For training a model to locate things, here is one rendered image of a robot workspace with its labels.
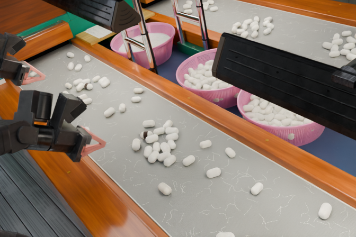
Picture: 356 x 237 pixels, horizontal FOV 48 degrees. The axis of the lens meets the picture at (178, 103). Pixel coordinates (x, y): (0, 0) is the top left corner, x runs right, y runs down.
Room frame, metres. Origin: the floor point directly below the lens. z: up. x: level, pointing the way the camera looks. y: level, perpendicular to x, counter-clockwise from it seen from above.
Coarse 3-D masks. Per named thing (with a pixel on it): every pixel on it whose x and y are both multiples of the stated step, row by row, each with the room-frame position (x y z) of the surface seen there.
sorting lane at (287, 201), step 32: (32, 64) 1.54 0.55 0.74; (64, 64) 1.47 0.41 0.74; (96, 64) 1.40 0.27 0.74; (96, 96) 1.16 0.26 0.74; (128, 96) 1.11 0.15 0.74; (160, 96) 1.06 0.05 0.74; (96, 128) 0.97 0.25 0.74; (128, 128) 0.94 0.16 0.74; (192, 128) 0.86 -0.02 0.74; (96, 160) 0.83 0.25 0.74; (128, 160) 0.79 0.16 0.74; (224, 160) 0.71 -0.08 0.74; (256, 160) 0.69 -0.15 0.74; (128, 192) 0.68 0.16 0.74; (160, 192) 0.66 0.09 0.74; (192, 192) 0.63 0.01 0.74; (224, 192) 0.61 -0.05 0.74; (288, 192) 0.57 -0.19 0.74; (320, 192) 0.55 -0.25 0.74; (160, 224) 0.57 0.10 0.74; (192, 224) 0.55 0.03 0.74; (224, 224) 0.53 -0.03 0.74; (256, 224) 0.51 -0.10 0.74; (288, 224) 0.49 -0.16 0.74; (320, 224) 0.47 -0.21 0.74; (352, 224) 0.46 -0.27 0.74
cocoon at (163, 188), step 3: (162, 183) 0.66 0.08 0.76; (159, 186) 0.66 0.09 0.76; (162, 186) 0.65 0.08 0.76; (165, 186) 0.65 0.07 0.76; (168, 186) 0.65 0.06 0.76; (159, 189) 0.65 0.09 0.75; (162, 189) 0.65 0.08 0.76; (165, 189) 0.64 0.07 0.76; (168, 189) 0.64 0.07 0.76; (171, 189) 0.65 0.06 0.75; (162, 192) 0.65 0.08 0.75; (165, 192) 0.64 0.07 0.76; (168, 192) 0.64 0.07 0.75
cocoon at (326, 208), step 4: (324, 204) 0.50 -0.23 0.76; (328, 204) 0.50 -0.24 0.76; (320, 208) 0.50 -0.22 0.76; (324, 208) 0.49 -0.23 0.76; (328, 208) 0.49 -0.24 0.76; (320, 212) 0.49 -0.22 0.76; (324, 212) 0.49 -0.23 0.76; (328, 212) 0.49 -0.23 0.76; (320, 216) 0.48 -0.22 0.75; (324, 216) 0.48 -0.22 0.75; (328, 216) 0.48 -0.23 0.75
